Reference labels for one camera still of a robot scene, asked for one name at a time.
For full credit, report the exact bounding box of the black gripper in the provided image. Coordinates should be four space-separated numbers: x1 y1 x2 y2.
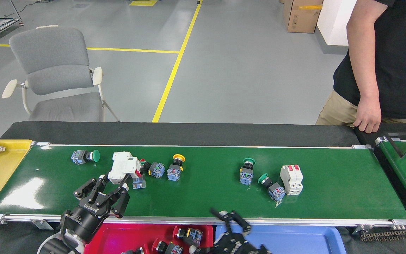
60 174 131 244
182 208 271 254

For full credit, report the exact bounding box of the white circuit breaker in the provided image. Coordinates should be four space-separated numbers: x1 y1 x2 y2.
107 151 142 186
279 164 303 196

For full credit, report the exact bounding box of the green mushroom push button switch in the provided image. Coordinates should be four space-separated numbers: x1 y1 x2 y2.
258 173 287 202
70 150 101 165
239 157 256 186

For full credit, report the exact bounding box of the yellow mushroom push button switch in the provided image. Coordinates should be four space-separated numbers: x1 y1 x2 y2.
166 154 186 182

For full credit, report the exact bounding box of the long green conveyor belt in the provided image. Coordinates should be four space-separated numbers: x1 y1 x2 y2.
0 142 406 230

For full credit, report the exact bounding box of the red plastic tray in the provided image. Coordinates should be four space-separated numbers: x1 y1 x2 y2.
82 223 215 254

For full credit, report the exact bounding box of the blue plastic tray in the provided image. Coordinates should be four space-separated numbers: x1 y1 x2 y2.
214 225 347 254

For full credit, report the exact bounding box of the person's right hand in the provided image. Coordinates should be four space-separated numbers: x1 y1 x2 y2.
352 95 382 134

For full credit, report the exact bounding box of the grey padded chair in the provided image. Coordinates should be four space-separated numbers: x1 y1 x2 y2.
1 25 121 123

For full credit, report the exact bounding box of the metal shelf trolley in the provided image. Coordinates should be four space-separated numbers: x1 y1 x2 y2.
0 0 23 48

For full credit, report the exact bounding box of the brown cardboard box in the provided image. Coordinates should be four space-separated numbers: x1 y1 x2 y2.
283 0 324 34

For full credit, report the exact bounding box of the person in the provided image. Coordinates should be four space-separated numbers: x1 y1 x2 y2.
315 0 406 127

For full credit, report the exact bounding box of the conveyor drive chain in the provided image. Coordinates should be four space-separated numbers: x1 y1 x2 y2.
360 228 406 242

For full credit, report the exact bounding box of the black conveyor guide frame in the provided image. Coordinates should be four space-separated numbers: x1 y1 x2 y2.
383 132 406 159

